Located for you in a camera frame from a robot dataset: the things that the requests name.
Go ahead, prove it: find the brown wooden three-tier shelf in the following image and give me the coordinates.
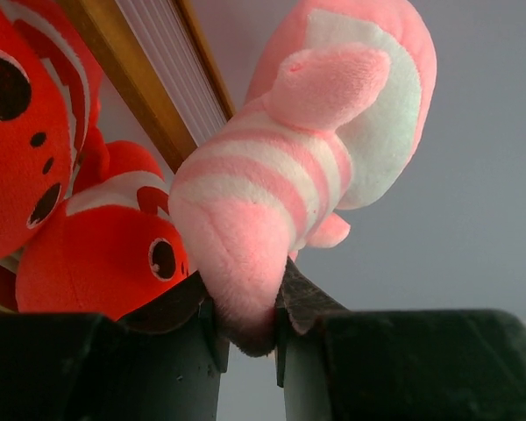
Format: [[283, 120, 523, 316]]
[[59, 1, 235, 171]]

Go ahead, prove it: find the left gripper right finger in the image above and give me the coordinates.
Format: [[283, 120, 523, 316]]
[[275, 262, 526, 420]]

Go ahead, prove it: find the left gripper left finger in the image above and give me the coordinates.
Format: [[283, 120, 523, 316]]
[[0, 274, 229, 420]]

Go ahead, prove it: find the red fish plush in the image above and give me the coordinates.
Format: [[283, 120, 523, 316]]
[[0, 1, 103, 259], [16, 140, 189, 320]]

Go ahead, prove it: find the pink striped plush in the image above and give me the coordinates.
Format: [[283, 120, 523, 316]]
[[169, 1, 437, 357]]

